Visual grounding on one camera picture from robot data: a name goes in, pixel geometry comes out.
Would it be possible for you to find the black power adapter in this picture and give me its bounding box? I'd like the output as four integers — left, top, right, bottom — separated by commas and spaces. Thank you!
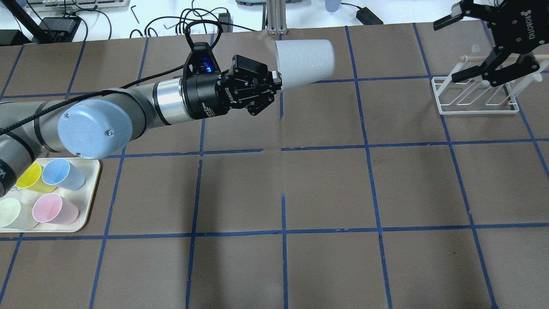
356, 6, 384, 25

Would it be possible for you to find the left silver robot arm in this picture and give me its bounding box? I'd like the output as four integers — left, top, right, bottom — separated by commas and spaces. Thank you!
0, 42, 283, 196

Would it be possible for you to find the yellow plastic cup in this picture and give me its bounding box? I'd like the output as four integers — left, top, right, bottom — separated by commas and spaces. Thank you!
15, 162, 57, 194

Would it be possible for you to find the grey plastic cup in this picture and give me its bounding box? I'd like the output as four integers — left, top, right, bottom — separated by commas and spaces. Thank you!
276, 39, 336, 91

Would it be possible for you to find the pink plastic cup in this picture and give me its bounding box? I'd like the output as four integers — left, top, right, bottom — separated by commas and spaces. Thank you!
33, 192, 80, 224

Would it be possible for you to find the cream plastic cup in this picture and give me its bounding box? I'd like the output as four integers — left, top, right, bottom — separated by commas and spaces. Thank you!
0, 198, 39, 230

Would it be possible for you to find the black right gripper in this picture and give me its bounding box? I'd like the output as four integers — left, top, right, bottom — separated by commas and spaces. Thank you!
433, 0, 549, 87

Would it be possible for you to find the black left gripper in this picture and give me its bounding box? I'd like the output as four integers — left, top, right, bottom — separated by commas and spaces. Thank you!
181, 42, 282, 120

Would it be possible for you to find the blue plastic cup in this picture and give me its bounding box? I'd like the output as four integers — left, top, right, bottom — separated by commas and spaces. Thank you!
42, 158, 86, 191

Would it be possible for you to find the aluminium frame post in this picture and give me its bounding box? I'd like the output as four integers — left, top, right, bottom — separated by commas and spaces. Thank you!
266, 0, 288, 35

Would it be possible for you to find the blue cup on desk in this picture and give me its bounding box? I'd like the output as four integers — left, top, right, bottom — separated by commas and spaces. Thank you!
324, 0, 342, 12

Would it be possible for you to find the white wire cup rack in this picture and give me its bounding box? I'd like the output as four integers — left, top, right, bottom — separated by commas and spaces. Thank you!
431, 44, 549, 114

